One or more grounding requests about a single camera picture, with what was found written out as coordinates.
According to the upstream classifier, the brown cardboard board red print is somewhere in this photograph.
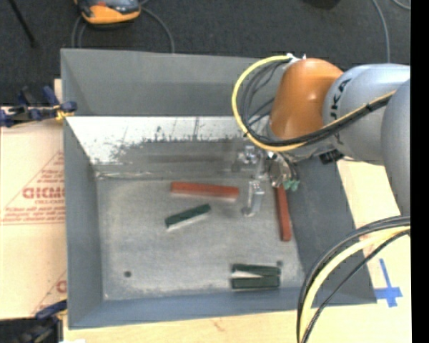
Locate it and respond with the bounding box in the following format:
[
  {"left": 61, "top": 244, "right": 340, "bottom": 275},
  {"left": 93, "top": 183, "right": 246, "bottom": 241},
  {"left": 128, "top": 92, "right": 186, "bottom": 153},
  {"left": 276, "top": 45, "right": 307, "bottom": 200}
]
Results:
[{"left": 0, "top": 78, "right": 69, "bottom": 322}]

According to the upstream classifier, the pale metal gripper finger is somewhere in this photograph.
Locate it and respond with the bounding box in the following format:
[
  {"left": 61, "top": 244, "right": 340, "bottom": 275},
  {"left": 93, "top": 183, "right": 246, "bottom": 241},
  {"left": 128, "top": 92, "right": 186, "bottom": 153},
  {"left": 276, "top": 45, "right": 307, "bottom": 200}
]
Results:
[
  {"left": 241, "top": 179, "right": 265, "bottom": 218},
  {"left": 231, "top": 146, "right": 259, "bottom": 173}
]

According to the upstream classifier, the grey metal bin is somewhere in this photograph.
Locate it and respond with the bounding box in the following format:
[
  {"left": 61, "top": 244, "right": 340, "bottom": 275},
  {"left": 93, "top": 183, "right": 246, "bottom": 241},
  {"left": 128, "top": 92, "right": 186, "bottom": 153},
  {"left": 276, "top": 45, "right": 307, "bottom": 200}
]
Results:
[{"left": 59, "top": 48, "right": 377, "bottom": 330}]

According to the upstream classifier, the dark green flat block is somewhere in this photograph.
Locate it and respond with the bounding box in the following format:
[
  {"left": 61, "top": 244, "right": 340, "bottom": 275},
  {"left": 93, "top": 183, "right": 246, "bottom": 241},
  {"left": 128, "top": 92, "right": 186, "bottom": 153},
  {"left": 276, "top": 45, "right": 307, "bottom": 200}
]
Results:
[
  {"left": 164, "top": 203, "right": 213, "bottom": 233},
  {"left": 231, "top": 263, "right": 282, "bottom": 279},
  {"left": 230, "top": 275, "right": 281, "bottom": 292}
]

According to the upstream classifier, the red-brown flat block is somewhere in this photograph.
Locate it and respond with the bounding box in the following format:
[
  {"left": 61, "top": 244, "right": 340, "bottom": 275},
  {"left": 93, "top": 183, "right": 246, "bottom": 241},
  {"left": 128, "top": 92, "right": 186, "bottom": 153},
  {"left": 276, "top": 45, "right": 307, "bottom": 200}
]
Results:
[
  {"left": 272, "top": 184, "right": 293, "bottom": 243},
  {"left": 169, "top": 181, "right": 241, "bottom": 204}
]

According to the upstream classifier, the black cylinder on white bracket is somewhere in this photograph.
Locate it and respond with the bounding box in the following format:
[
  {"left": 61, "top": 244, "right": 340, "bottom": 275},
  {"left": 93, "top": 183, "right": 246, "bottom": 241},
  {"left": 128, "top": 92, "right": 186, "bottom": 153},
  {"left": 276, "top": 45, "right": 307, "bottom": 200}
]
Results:
[{"left": 319, "top": 150, "right": 345, "bottom": 164}]

